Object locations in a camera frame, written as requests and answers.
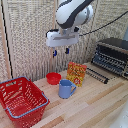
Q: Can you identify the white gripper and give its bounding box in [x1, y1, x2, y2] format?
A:
[45, 27, 81, 58]

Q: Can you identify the black oven door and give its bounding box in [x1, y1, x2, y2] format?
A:
[85, 67, 110, 85]

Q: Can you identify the black silver toaster oven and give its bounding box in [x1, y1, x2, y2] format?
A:
[90, 37, 128, 80]

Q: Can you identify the orange yellow food box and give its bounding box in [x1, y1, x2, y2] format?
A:
[65, 61, 88, 88]

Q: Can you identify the red bowl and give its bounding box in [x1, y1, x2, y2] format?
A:
[45, 72, 63, 86]

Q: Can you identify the woven folding screen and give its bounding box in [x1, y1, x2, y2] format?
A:
[0, 0, 128, 83]

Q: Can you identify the blue mug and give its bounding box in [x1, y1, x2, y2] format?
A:
[58, 78, 78, 100]

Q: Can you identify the red plastic shopping basket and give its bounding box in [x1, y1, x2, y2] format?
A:
[0, 75, 50, 128]

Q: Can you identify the black cable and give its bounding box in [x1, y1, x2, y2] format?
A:
[79, 10, 128, 37]

